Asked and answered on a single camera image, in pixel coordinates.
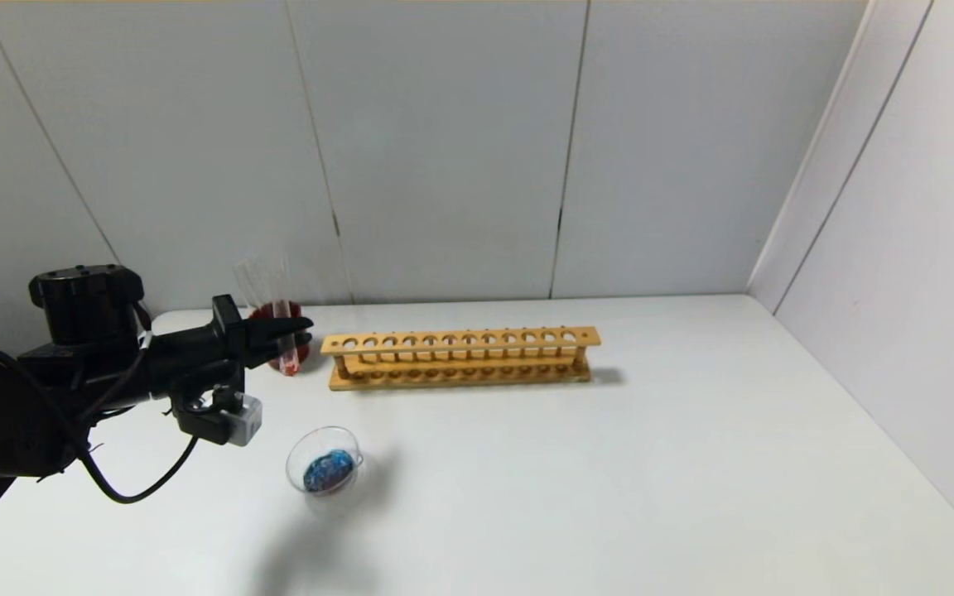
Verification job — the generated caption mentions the clear glass beaker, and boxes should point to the clear glass beaker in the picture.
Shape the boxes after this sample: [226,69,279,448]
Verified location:
[286,425,380,518]

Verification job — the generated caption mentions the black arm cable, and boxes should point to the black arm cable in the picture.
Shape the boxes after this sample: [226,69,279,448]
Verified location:
[78,435,200,505]

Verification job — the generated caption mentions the wooden test tube rack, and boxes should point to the wooden test tube rack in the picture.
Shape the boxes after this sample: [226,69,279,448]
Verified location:
[321,326,602,392]

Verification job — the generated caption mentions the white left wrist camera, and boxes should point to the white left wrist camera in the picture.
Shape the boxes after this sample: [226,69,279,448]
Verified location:
[179,392,264,448]

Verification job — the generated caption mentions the test tube with red pigment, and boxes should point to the test tube with red pigment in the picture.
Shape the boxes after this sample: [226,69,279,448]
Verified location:
[274,300,301,377]

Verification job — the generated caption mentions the red plastic cup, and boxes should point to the red plastic cup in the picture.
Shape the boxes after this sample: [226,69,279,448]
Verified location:
[247,300,312,371]

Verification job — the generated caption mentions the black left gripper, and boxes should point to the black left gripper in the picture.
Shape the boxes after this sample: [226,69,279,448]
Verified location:
[148,294,314,397]

